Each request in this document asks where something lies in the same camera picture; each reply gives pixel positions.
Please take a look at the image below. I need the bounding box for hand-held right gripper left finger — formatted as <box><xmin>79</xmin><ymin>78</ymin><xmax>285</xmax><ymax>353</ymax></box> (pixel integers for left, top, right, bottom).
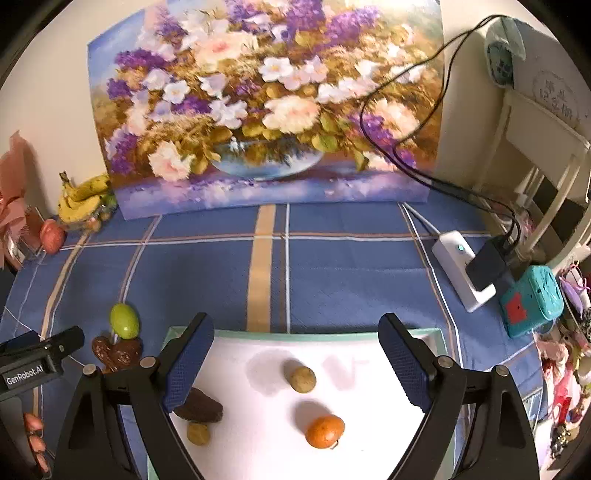
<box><xmin>54</xmin><ymin>312</ymin><xmax>216</xmax><ymax>480</ymax></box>

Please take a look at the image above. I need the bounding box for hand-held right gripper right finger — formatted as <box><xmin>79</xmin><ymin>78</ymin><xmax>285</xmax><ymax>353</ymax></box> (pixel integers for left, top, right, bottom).
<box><xmin>378</xmin><ymin>312</ymin><xmax>541</xmax><ymax>480</ymax></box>

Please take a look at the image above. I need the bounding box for brown wrinkled round fruit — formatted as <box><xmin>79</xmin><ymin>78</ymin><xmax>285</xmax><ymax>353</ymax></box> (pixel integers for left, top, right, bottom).
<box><xmin>111</xmin><ymin>338</ymin><xmax>143</xmax><ymax>372</ymax></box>

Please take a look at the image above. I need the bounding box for green mango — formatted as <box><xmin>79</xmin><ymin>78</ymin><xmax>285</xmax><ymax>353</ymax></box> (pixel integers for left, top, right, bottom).
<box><xmin>109</xmin><ymin>302</ymin><xmax>140</xmax><ymax>339</ymax></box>

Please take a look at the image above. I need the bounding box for white tray with teal rim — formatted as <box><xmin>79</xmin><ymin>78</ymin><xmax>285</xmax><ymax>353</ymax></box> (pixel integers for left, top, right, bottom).
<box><xmin>147</xmin><ymin>325</ymin><xmax>455</xmax><ymax>480</ymax></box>

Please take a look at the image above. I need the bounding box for cluster of small brown fruits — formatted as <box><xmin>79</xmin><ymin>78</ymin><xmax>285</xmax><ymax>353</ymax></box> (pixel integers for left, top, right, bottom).
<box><xmin>85</xmin><ymin>194</ymin><xmax>118</xmax><ymax>232</ymax></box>

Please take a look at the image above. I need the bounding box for person's left hand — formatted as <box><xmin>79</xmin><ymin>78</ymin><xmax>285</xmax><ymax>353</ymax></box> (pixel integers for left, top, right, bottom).
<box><xmin>24</xmin><ymin>412</ymin><xmax>52</xmax><ymax>474</ymax></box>

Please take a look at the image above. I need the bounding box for brown avocado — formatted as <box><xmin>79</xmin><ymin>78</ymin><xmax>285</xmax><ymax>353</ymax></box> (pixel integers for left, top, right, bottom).
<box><xmin>174</xmin><ymin>387</ymin><xmax>225</xmax><ymax>423</ymax></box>

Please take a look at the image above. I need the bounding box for small yellow-green round fruit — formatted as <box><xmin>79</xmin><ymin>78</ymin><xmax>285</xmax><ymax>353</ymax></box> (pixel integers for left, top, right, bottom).
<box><xmin>187</xmin><ymin>422</ymin><xmax>211</xmax><ymax>446</ymax></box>

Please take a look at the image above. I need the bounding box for tan round fruit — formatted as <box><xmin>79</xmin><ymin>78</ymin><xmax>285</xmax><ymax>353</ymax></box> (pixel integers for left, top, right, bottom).
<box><xmin>289</xmin><ymin>366</ymin><xmax>317</xmax><ymax>394</ymax></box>

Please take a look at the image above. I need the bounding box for orange with stem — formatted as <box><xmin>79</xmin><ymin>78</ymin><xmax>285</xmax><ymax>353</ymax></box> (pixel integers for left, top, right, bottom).
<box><xmin>305</xmin><ymin>414</ymin><xmax>346</xmax><ymax>449</ymax></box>

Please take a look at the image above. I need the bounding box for blue plaid tablecloth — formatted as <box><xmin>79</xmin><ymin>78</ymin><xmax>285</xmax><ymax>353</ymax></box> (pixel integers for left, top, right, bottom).
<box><xmin>0</xmin><ymin>200</ymin><xmax>555</xmax><ymax>480</ymax></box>

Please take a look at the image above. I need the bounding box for white power strip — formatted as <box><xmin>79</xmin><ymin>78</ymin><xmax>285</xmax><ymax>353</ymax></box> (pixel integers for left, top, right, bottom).
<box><xmin>431</xmin><ymin>231</ymin><xmax>497</xmax><ymax>313</ymax></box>

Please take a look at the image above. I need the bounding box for black charger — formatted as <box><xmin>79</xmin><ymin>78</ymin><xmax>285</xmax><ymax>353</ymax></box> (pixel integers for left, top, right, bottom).
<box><xmin>465</xmin><ymin>235</ymin><xmax>520</xmax><ymax>291</ymax></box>

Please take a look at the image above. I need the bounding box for red apple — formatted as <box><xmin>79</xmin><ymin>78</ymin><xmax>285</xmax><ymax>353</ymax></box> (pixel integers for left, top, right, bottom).
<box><xmin>39</xmin><ymin>219</ymin><xmax>66</xmax><ymax>254</ymax></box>

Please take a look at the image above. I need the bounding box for teal box with red patch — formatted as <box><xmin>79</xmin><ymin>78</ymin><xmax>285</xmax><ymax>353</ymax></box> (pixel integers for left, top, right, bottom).
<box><xmin>499</xmin><ymin>264</ymin><xmax>565</xmax><ymax>339</ymax></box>

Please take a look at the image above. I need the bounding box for pile of small toys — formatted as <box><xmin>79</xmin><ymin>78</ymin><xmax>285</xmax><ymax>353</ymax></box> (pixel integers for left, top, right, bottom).
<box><xmin>536</xmin><ymin>263</ymin><xmax>591</xmax><ymax>462</ymax></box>

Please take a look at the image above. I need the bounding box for pink paper bouquet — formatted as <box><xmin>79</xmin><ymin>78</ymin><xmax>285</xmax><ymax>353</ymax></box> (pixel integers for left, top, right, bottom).
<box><xmin>0</xmin><ymin>131</ymin><xmax>47</xmax><ymax>273</ymax></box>

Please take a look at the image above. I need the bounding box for bunch of bananas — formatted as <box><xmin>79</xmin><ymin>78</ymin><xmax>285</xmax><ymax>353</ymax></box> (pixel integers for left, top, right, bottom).
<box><xmin>56</xmin><ymin>171</ymin><xmax>114</xmax><ymax>227</ymax></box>

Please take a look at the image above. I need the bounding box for white chair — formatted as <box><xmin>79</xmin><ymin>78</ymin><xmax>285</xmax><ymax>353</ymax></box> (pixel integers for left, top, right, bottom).
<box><xmin>475</xmin><ymin>88</ymin><xmax>591</xmax><ymax>273</ymax></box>

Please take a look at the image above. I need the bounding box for flower painting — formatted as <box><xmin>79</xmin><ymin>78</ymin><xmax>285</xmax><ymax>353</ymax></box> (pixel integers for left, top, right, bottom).
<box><xmin>87</xmin><ymin>0</ymin><xmax>445</xmax><ymax>221</ymax></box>

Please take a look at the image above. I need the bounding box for teal patterned cloth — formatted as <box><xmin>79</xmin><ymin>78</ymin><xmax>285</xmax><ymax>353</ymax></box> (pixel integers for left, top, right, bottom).
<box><xmin>484</xmin><ymin>16</ymin><xmax>527</xmax><ymax>89</ymax></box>

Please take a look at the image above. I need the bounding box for white power cord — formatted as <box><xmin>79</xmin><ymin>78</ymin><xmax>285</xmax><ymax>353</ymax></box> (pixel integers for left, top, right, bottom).
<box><xmin>401</xmin><ymin>203</ymin><xmax>441</xmax><ymax>236</ymax></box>

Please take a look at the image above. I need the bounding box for black cable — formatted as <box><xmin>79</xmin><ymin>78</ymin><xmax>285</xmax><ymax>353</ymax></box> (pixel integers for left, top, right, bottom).
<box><xmin>392</xmin><ymin>14</ymin><xmax>522</xmax><ymax>252</ymax></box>
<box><xmin>359</xmin><ymin>14</ymin><xmax>522</xmax><ymax>250</ymax></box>

